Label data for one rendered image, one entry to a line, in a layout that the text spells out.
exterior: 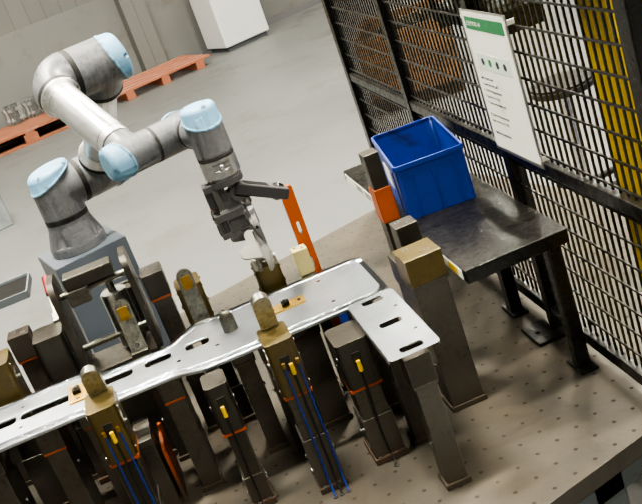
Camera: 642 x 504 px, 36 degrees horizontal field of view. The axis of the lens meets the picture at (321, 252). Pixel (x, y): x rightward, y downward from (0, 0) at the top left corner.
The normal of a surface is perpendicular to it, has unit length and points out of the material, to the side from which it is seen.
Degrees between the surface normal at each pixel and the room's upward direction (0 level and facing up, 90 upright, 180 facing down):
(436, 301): 90
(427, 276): 90
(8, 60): 90
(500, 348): 0
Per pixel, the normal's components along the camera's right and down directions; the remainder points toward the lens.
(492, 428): -0.32, -0.88
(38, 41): 0.48, 0.18
